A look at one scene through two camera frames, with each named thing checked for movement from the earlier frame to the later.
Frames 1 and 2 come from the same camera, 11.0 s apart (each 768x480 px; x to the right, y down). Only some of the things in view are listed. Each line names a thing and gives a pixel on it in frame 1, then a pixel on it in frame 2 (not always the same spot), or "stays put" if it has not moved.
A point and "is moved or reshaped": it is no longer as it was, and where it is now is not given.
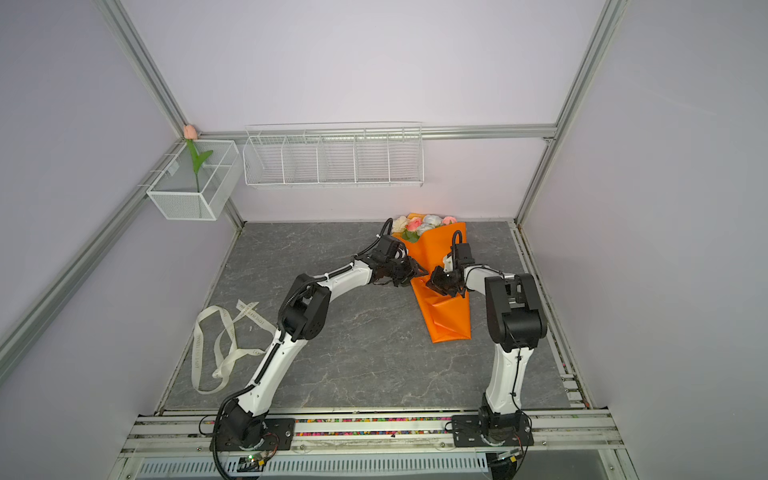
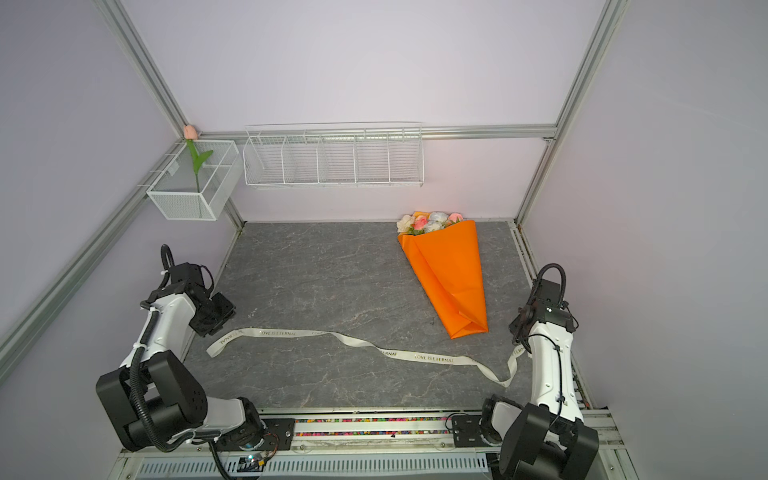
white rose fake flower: x=430 y=221 is moved or reshaped
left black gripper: x=413 y=272 -> x=227 y=312
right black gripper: x=435 y=282 -> x=516 y=328
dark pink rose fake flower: x=414 y=223 is moved or reshaped
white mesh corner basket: x=175 y=190 stays put
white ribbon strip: x=219 y=370 -> x=224 y=338
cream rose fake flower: x=399 y=224 is moved or reshaped
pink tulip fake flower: x=190 y=135 stays put
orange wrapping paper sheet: x=449 y=316 is moved or reshaped
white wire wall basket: x=288 y=155 stays put
